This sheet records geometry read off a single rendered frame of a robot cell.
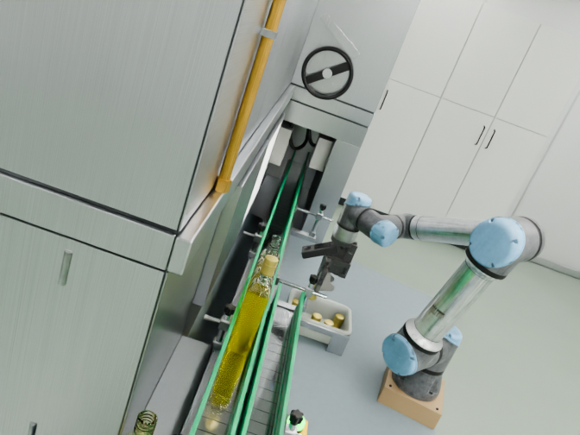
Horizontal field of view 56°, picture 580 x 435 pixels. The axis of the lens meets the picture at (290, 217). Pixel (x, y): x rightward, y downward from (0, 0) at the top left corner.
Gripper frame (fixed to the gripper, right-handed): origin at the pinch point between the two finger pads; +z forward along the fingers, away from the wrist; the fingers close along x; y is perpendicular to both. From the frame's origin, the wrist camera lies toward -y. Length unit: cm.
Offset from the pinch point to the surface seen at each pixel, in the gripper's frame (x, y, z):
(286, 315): -14.8, -7.1, 3.9
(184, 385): -57, -29, 4
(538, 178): 387, 233, 7
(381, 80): 74, 5, -61
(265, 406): -55, -9, 4
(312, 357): -13.0, 5.7, 16.8
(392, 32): 75, 1, -80
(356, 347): 0.7, 21.3, 16.8
